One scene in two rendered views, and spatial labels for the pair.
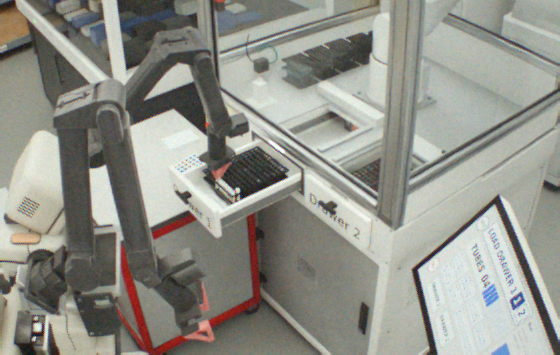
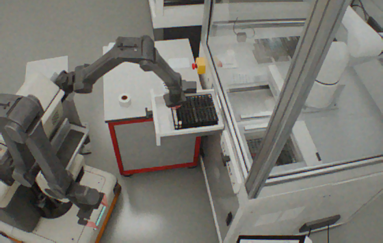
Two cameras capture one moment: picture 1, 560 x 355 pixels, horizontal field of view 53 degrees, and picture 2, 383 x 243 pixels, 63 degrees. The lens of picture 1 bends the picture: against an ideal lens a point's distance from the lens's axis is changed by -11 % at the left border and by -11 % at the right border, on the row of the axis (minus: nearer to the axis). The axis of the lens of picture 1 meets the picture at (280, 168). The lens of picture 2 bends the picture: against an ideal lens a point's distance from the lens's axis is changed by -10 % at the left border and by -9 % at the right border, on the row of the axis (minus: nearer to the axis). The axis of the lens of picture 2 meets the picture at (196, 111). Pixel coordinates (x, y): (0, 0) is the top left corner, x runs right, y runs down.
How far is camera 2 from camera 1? 0.70 m
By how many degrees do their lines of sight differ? 21
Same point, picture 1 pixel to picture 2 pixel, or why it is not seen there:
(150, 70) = (109, 59)
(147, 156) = not seen: hidden behind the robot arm
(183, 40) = (136, 46)
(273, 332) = (196, 185)
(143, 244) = (54, 181)
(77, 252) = (18, 169)
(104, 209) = (112, 94)
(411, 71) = (281, 132)
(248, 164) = (197, 105)
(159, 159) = not seen: hidden behind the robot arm
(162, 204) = (145, 105)
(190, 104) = not seen: hidden behind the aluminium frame
